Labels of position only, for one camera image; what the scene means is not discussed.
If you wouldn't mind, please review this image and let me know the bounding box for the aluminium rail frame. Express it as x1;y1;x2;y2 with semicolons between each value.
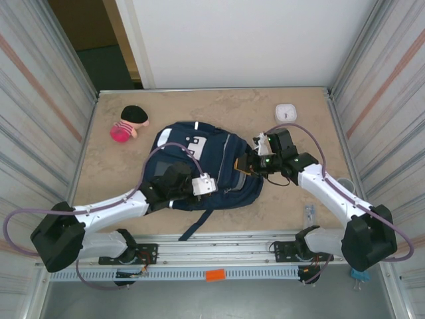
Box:
35;232;398;266

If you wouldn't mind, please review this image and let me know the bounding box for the small grey cup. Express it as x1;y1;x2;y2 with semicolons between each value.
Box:
337;178;356;196

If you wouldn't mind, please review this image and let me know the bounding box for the white door frame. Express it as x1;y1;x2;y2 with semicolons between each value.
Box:
114;0;157;90

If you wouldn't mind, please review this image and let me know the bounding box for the blue binder clip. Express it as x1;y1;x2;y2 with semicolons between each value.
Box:
351;268;371;292

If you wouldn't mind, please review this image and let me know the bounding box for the white square clock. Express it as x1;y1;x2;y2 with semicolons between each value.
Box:
274;103;297;126

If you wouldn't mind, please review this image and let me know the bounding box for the plush doll with black hair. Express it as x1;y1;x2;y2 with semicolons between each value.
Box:
110;105;150;144

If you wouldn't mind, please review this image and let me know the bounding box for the white slotted cable duct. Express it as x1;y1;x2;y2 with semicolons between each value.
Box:
48;267;301;282

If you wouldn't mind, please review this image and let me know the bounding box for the navy blue backpack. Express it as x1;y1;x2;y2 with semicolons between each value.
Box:
142;121;265;242

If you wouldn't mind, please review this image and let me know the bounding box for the small clear plastic packet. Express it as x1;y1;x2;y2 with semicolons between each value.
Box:
303;204;316;227

